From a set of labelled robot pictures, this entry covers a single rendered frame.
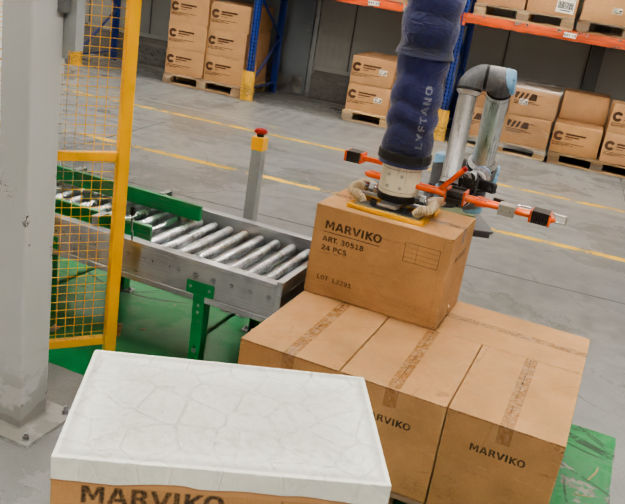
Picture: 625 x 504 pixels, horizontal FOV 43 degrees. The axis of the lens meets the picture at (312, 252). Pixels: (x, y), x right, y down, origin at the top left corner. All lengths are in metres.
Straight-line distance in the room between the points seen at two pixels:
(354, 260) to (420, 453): 0.90
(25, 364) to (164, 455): 1.83
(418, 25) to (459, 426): 1.52
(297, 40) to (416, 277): 9.30
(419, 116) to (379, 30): 8.83
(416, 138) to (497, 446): 1.26
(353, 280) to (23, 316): 1.32
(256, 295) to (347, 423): 1.85
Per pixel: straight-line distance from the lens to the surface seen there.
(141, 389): 1.69
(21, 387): 3.32
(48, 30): 2.94
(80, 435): 1.55
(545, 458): 2.83
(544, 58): 11.79
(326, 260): 3.43
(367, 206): 3.38
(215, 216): 4.22
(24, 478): 3.17
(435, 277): 3.29
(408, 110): 3.29
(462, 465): 2.91
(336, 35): 12.26
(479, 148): 4.11
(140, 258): 3.72
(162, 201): 4.27
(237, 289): 3.50
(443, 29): 3.26
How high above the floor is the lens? 1.88
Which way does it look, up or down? 19 degrees down
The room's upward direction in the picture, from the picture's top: 9 degrees clockwise
